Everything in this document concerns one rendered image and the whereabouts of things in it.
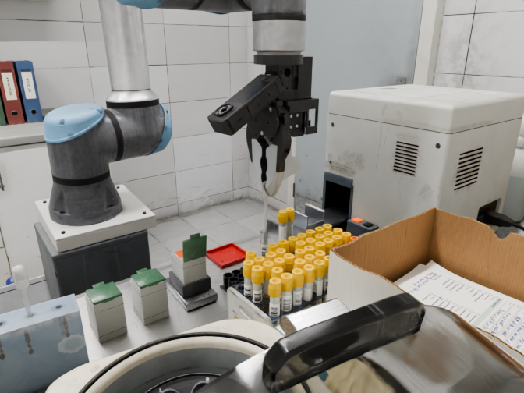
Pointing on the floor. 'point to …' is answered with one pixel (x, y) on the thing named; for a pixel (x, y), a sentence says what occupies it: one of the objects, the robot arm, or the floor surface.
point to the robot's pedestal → (92, 262)
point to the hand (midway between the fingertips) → (266, 189)
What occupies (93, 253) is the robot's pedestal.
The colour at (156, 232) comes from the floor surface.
